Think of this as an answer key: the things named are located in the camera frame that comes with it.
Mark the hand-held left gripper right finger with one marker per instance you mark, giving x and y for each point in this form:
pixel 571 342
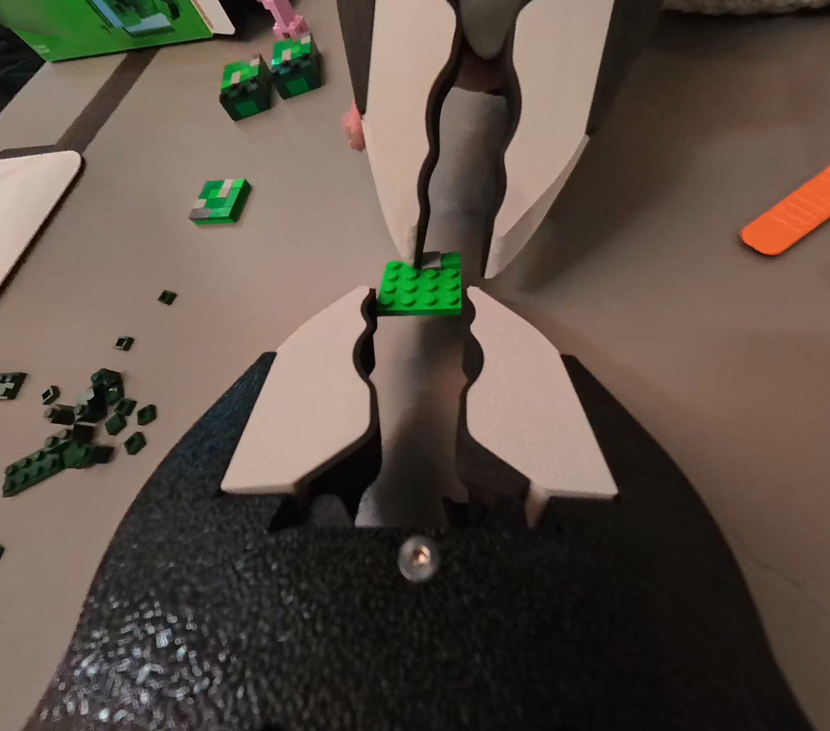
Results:
pixel 535 413

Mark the green grey tiled lego square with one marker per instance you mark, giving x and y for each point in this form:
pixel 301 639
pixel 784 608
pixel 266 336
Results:
pixel 220 202

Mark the white book stand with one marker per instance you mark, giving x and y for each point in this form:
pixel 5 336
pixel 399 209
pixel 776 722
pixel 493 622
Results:
pixel 32 206

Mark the orange brick separator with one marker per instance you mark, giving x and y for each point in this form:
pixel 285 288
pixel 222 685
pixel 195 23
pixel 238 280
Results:
pixel 791 215

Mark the pile of dark green lego pieces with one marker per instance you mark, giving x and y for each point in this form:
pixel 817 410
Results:
pixel 71 452

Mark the dark green lego plate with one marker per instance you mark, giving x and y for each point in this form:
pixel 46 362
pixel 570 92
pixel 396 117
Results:
pixel 13 386

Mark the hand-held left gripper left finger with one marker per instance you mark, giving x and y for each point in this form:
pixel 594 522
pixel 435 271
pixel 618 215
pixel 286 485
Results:
pixel 301 413

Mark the small grey lego tile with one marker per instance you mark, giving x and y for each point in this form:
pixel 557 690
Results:
pixel 433 259

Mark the bright green square lego plate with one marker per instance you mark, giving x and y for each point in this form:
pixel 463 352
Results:
pixel 415 293

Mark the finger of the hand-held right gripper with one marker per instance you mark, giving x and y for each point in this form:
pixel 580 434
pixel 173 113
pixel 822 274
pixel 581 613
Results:
pixel 557 95
pixel 395 95

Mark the green black lego cube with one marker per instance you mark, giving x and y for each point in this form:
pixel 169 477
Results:
pixel 297 69
pixel 245 92

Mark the person's right hand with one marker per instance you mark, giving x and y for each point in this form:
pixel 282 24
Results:
pixel 355 131

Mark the small bright green lego tile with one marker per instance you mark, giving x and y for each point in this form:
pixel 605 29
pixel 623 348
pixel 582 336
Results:
pixel 452 262

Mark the small dark green lego tile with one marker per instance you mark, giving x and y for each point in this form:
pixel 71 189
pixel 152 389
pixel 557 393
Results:
pixel 168 297
pixel 50 395
pixel 124 343

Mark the pink lego pig figure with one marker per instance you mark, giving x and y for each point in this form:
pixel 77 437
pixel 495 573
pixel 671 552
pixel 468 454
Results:
pixel 282 11

